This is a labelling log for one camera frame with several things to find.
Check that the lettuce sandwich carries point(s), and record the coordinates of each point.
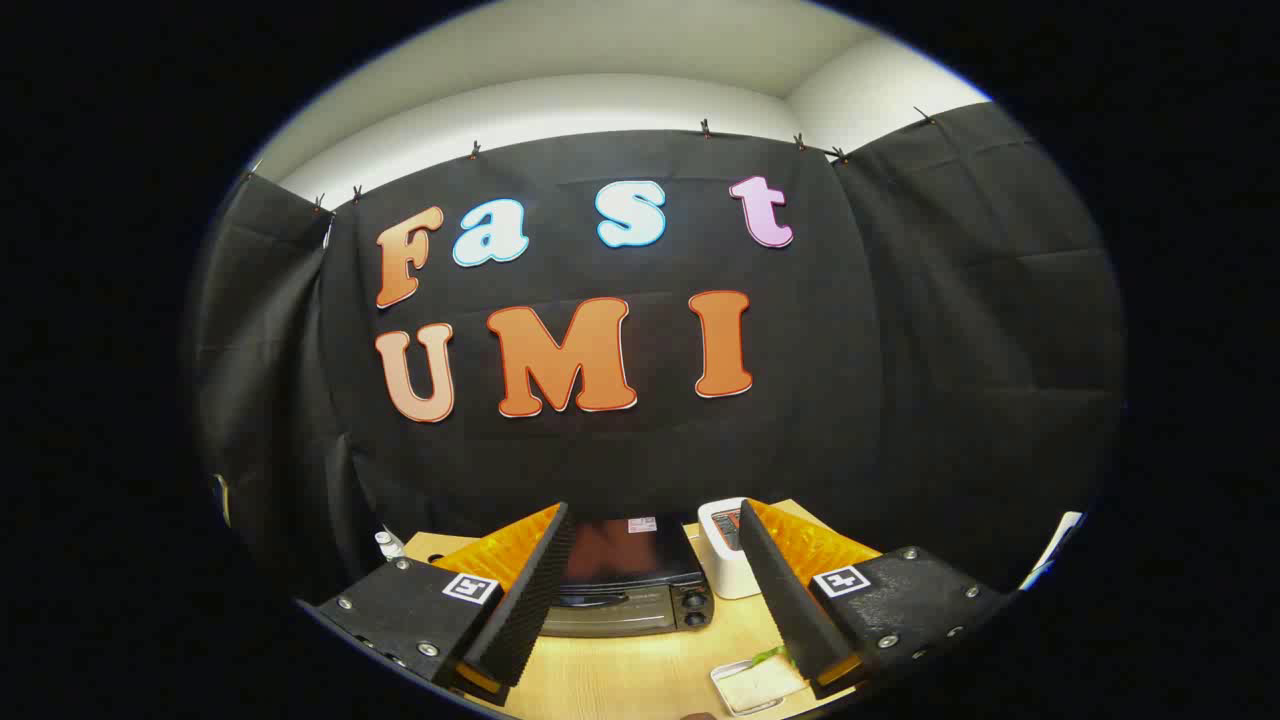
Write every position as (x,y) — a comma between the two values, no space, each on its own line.
(765,680)

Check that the black toaster oven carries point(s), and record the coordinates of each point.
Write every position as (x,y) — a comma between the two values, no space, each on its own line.
(625,590)

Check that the white pop-up toaster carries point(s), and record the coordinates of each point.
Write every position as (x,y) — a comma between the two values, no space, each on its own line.
(728,565)

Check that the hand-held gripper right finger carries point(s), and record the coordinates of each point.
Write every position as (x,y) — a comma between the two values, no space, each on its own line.
(785,600)

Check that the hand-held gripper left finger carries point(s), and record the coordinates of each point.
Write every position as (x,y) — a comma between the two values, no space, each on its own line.
(525,600)

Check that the black backdrop cloth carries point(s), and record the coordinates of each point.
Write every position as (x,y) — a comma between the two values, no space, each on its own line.
(620,450)

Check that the white rectangular plate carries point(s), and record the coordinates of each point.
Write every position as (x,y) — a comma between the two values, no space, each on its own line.
(748,700)

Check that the white bottle green label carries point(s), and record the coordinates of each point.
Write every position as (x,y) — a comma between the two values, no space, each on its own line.
(388,545)

